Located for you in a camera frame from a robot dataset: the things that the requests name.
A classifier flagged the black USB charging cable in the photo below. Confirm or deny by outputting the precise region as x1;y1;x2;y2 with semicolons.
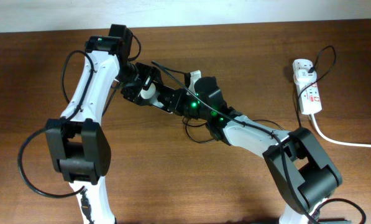
181;45;337;144

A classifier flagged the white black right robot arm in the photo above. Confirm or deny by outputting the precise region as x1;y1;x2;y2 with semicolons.
157;77;342;223

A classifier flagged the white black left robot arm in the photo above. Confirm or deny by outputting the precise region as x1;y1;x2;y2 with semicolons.
46;24;164;223

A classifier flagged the white USB charger adapter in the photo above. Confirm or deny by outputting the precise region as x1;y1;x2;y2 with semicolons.
293;69;317;85

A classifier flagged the white power strip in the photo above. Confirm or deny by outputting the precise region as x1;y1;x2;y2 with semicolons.
292;58;322;115

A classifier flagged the white power strip cord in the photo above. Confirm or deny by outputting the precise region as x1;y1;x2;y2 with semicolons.
309;113;371;150

